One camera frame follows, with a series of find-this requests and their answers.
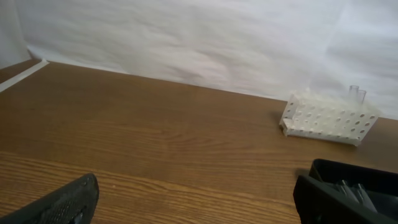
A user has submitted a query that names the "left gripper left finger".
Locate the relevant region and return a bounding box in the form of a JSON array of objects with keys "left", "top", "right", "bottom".
[{"left": 0, "top": 172, "right": 100, "bottom": 224}]

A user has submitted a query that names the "white test tube rack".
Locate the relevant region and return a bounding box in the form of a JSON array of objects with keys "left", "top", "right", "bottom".
[{"left": 279, "top": 88, "right": 382, "bottom": 147}]

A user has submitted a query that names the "black tray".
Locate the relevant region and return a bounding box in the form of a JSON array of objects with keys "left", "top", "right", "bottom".
[{"left": 308, "top": 158, "right": 398, "bottom": 223}]

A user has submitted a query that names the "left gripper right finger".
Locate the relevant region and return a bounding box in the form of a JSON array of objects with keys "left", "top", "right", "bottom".
[{"left": 293, "top": 174, "right": 398, "bottom": 224}]

